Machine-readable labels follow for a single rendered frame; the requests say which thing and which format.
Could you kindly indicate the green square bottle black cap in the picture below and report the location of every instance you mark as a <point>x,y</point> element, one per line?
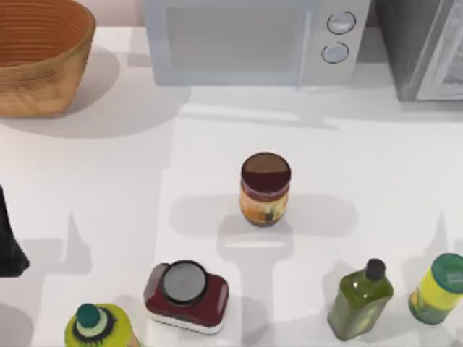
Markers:
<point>358,303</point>

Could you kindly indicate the yellow-green bottle with teal cap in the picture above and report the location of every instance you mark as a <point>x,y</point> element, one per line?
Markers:
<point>97,327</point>

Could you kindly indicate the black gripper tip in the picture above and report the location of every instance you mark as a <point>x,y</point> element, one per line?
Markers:
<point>9,246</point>

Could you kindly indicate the microwave knob with grey dial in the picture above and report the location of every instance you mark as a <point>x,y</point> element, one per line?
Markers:
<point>341,21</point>

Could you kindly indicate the brown jar with orange label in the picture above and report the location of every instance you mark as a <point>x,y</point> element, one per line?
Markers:
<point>264,195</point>

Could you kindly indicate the brown wicker basket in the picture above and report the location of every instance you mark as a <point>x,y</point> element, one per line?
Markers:
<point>40,68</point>

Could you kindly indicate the pale microwave oven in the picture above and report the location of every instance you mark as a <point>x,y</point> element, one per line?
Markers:
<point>231,39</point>

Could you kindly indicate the yellow can with green lid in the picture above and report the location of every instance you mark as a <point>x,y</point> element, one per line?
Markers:
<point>437,289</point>

